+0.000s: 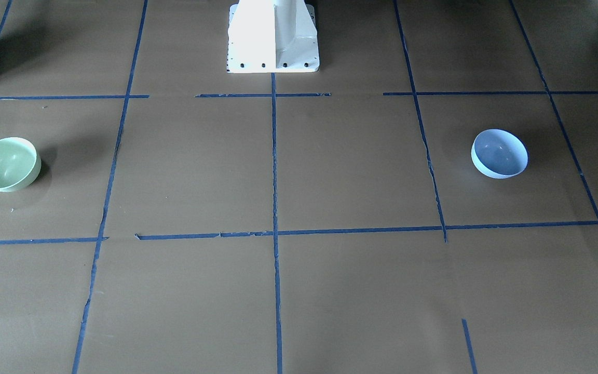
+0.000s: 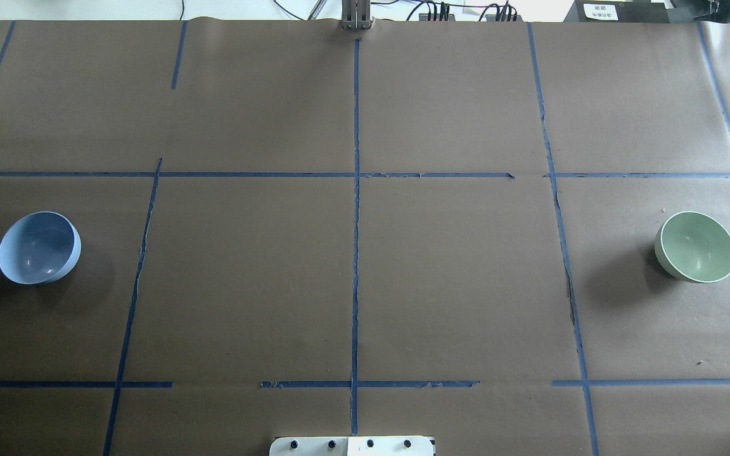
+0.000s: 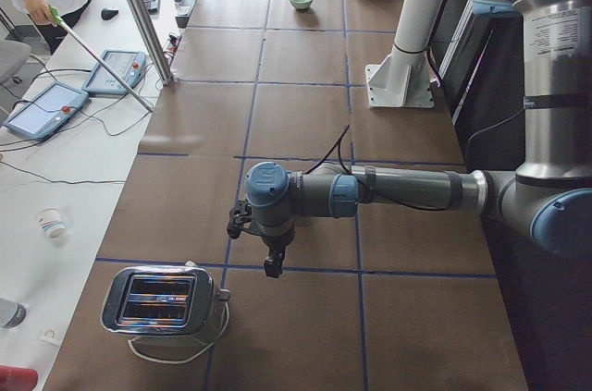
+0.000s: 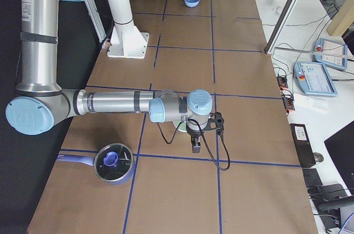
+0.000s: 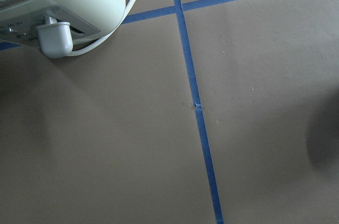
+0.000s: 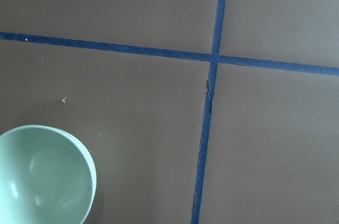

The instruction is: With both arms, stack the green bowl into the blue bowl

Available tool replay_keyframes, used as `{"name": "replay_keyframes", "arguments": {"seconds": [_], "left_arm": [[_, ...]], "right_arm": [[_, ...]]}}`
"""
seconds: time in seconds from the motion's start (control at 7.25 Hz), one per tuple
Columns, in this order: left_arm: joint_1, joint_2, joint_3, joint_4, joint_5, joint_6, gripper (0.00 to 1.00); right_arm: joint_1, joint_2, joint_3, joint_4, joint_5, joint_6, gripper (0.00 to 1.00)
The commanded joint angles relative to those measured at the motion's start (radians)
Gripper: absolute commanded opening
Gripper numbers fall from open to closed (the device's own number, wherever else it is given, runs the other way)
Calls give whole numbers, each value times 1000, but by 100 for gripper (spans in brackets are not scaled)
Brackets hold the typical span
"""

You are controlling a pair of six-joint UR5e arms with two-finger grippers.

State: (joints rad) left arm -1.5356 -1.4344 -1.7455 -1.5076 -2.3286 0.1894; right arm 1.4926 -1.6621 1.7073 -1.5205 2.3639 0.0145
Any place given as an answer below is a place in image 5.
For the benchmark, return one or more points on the white toaster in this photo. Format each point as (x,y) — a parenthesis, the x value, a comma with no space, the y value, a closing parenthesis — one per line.
(56,26)

